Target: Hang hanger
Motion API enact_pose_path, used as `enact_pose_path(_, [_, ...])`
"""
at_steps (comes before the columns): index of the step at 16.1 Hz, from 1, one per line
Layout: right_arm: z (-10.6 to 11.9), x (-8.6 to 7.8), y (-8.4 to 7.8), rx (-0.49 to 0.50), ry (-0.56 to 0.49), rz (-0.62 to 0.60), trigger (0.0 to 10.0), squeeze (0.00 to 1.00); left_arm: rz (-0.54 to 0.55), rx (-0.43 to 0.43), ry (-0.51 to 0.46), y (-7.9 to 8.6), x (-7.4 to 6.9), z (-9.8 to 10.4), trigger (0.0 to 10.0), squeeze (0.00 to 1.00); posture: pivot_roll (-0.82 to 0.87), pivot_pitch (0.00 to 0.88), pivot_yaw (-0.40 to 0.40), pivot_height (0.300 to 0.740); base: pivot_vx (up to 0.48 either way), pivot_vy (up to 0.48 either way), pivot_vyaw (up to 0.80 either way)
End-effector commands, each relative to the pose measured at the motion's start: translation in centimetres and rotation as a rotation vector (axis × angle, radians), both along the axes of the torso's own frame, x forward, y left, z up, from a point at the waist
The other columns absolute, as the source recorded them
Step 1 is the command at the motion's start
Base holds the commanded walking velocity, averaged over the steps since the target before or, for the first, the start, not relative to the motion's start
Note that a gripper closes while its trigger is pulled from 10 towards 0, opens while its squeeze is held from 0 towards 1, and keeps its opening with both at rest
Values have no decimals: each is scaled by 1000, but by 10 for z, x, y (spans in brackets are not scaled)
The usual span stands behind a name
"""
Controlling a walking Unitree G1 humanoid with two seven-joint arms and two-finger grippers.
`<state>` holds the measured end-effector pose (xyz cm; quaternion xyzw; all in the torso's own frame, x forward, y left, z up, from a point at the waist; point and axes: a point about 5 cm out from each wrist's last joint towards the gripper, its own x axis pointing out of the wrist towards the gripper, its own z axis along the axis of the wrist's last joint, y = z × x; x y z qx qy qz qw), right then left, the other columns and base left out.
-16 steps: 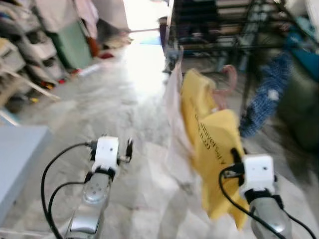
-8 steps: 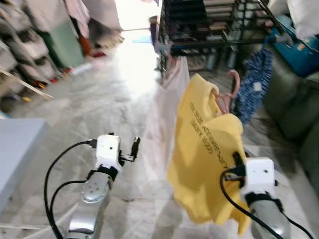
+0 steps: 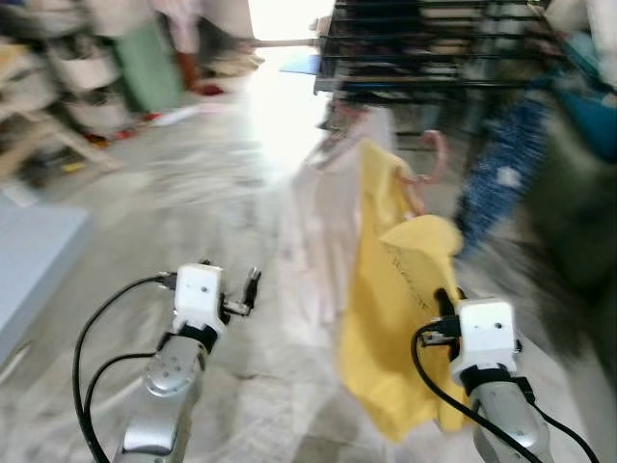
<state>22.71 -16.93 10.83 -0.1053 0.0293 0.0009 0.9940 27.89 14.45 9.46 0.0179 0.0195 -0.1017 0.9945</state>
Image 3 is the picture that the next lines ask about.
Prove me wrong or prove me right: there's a pale pink shirt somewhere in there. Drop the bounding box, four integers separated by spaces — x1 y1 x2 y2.
289 106 396 329

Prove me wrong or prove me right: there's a blue plaid shirt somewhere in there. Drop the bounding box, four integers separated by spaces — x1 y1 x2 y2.
455 96 550 257

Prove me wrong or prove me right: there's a pink plastic hanger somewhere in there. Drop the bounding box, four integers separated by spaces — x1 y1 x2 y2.
400 130 452 218

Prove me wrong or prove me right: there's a green plastic bin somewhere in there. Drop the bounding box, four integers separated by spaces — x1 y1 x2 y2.
114 19 184 112

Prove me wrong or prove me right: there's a black metal drying rack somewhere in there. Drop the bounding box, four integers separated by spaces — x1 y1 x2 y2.
316 0 579 102

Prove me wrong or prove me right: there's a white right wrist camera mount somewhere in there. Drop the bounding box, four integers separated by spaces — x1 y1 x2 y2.
451 299 523 377

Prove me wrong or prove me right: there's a yellow printed t-shirt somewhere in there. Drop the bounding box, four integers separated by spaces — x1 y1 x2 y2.
337 140 466 445

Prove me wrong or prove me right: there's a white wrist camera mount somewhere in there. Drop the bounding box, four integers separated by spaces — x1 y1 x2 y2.
174 263 228 334
451 299 523 377

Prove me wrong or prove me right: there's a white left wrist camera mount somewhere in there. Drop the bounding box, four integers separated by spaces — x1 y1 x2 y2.
174 263 228 334

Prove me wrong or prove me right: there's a light blue folding table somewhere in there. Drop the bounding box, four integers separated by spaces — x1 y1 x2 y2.
0 198 93 363

